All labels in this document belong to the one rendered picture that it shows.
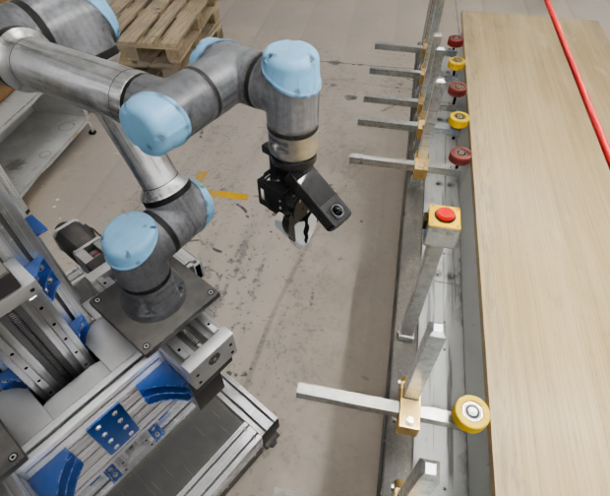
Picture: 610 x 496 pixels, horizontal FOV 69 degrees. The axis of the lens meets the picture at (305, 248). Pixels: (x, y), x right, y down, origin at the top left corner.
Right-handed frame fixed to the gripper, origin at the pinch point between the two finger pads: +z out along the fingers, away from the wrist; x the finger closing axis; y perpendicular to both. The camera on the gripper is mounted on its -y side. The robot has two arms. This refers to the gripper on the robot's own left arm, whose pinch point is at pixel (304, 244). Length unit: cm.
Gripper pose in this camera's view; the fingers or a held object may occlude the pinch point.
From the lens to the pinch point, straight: 81.9
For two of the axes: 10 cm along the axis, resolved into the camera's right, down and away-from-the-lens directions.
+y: -7.6, -4.8, 4.2
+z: 0.0, 6.6, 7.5
